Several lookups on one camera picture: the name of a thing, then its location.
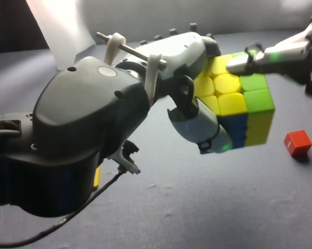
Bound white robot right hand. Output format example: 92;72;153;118
225;5;312;96

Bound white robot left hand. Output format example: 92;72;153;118
114;22;234;156

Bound multicoloured Rubik's cube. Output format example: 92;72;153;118
193;50;276;156

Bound red square block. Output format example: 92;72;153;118
283;129;312;158

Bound white backdrop sheet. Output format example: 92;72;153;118
25;0;312;75

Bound grey table cloth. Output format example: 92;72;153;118
0;25;312;249

